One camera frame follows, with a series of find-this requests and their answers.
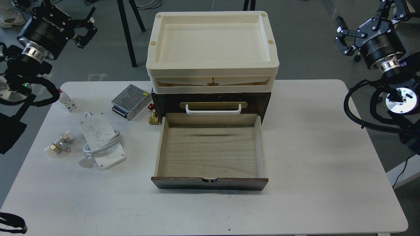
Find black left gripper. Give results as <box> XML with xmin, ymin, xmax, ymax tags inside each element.
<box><xmin>17</xmin><ymin>5</ymin><xmax>97</xmax><ymax>60</ymax></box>

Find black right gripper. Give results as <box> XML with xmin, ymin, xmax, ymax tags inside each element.
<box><xmin>334</xmin><ymin>0</ymin><xmax>411</xmax><ymax>70</ymax></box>

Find white charger with cable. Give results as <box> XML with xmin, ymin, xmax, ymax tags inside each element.
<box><xmin>78</xmin><ymin>112</ymin><xmax>126</xmax><ymax>169</ymax></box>

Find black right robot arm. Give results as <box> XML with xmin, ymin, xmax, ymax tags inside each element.
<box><xmin>334</xmin><ymin>0</ymin><xmax>420</xmax><ymax>154</ymax></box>

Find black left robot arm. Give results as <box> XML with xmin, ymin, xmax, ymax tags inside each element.
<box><xmin>1</xmin><ymin>0</ymin><xmax>97</xmax><ymax>107</ymax></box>

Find white sneaker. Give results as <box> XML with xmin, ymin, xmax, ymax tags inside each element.
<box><xmin>0</xmin><ymin>0</ymin><xmax>27</xmax><ymax>29</ymax></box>

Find white red circuit breaker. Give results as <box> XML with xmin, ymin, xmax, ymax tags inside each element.
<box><xmin>58</xmin><ymin>88</ymin><xmax>77</xmax><ymax>113</ymax></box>

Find metal mesh power supply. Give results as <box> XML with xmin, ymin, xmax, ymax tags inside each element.
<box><xmin>111</xmin><ymin>84</ymin><xmax>152</xmax><ymax>121</ymax></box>

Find cream plastic tray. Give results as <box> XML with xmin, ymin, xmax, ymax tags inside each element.
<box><xmin>146</xmin><ymin>11</ymin><xmax>279</xmax><ymax>94</ymax></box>

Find metal fitting white caps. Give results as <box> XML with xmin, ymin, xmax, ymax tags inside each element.
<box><xmin>44</xmin><ymin>130</ymin><xmax>75</xmax><ymax>156</ymax></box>

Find open wooden drawer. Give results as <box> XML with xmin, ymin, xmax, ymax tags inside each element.
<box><xmin>151</xmin><ymin>113</ymin><xmax>269</xmax><ymax>191</ymax></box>

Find black table leg frame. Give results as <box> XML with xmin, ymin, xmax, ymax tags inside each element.
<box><xmin>116</xmin><ymin>0</ymin><xmax>147</xmax><ymax>69</ymax></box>

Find brass valve red handle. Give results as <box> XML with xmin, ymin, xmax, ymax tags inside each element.
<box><xmin>147</xmin><ymin>103</ymin><xmax>159</xmax><ymax>125</ymax></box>

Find white drawer handle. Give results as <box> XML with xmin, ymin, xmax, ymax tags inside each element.
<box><xmin>185</xmin><ymin>104</ymin><xmax>242</xmax><ymax>115</ymax></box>

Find black cable on floor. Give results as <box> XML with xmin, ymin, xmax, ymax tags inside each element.
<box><xmin>0</xmin><ymin>212</ymin><xmax>28</xmax><ymax>234</ymax></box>

